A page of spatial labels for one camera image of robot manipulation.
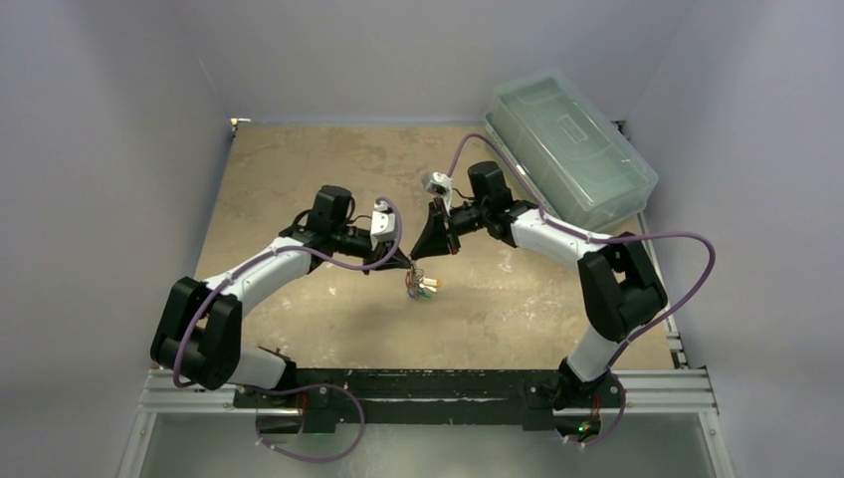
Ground metal keyring holder with keys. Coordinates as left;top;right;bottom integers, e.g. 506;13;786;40
405;262;439;300

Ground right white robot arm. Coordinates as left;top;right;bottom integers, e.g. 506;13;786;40
410;161;668;408

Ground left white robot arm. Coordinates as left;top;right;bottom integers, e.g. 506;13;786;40
149;185;410;407

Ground clear plastic storage box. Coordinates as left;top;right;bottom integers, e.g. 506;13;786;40
485;70;658;231

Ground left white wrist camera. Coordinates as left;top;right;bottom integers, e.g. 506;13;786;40
369;200;398;251

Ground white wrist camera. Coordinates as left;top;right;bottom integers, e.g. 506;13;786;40
369;200;398;251
422;171;454;215

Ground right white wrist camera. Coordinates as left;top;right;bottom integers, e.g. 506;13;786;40
422;171;454;215

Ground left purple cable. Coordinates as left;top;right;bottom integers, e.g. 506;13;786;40
171;196;405;464

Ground purple cable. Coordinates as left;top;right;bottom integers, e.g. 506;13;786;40
171;196;405;464
445;132;719;450

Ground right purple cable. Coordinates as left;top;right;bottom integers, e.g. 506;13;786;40
445;132;719;450

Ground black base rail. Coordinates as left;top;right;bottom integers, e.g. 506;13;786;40
234;368;626;435

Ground aluminium frame rail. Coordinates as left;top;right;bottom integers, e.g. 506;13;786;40
118;368;735;477

